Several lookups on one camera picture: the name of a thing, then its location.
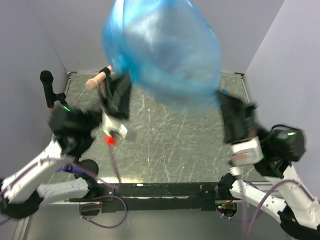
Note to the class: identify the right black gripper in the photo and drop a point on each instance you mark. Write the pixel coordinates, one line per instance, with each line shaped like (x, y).
(234, 113)

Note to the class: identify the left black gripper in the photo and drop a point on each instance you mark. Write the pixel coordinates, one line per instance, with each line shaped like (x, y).
(117, 104)

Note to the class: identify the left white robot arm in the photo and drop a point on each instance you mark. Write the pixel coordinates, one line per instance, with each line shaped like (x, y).
(58, 173)

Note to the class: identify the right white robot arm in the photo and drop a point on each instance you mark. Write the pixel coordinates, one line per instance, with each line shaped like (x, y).
(273, 153)

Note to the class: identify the blue trash bag roll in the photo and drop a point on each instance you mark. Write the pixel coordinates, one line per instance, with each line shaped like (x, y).
(225, 91)

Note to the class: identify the beige microphone on stand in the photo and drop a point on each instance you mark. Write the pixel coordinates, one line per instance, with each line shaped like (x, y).
(94, 82)

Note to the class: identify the black microphone on stand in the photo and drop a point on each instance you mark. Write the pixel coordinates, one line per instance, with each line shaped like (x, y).
(47, 79)

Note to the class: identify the purple microphone on stand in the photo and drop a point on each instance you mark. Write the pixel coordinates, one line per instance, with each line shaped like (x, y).
(80, 168)

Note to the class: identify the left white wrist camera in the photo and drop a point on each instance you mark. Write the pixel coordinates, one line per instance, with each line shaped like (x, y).
(113, 129)

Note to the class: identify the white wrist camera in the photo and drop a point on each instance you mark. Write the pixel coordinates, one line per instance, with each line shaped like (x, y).
(245, 152)
(113, 129)

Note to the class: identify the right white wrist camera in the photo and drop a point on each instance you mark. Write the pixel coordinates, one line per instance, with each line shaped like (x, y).
(245, 152)

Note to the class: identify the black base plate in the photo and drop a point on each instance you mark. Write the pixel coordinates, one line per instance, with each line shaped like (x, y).
(158, 196)

